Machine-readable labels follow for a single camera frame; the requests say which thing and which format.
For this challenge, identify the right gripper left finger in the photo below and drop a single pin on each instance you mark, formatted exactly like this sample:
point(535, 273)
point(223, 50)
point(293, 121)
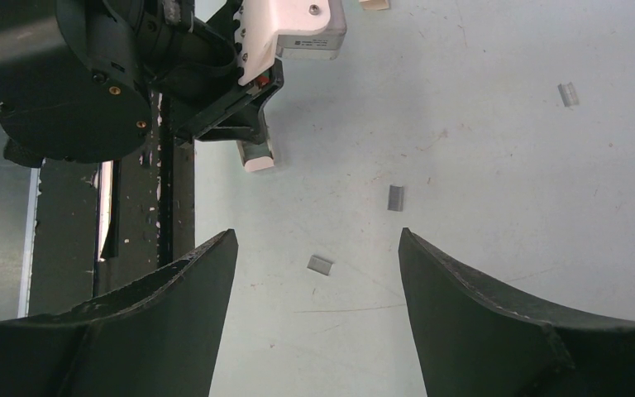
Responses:
point(157, 336)

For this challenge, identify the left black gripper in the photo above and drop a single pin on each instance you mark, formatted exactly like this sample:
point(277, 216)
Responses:
point(196, 66)

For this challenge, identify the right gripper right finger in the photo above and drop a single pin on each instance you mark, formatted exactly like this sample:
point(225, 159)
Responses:
point(477, 336)

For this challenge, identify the staple tray box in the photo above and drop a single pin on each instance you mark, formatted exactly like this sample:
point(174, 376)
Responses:
point(256, 157)

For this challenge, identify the staple strip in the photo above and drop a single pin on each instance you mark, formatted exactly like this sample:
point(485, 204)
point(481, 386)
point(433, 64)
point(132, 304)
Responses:
point(569, 96)
point(395, 198)
point(320, 265)

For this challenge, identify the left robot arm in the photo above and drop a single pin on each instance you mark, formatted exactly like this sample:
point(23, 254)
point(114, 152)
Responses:
point(76, 78)

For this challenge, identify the white staple box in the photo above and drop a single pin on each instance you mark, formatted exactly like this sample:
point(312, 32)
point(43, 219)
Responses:
point(375, 5)

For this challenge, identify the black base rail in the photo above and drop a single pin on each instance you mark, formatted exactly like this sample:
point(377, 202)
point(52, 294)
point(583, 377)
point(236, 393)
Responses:
point(98, 227)

